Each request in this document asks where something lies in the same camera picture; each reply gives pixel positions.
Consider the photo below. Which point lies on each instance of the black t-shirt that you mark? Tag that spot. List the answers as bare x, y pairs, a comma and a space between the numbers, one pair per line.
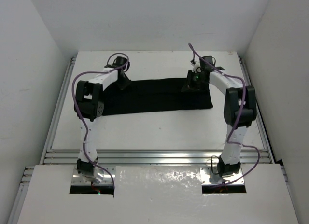
157, 95

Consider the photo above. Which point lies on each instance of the aluminium frame rail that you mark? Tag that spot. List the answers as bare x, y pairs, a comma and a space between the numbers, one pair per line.
158, 160

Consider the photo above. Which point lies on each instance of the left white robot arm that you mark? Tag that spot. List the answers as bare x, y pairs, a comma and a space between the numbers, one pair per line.
87, 92

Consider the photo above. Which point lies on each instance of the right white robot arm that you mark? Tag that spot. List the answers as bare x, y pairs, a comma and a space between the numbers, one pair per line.
239, 108

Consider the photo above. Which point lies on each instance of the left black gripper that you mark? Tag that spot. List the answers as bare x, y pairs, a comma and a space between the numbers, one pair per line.
123, 80

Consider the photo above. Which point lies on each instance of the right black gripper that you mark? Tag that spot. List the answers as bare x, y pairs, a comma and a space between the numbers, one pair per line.
190, 84

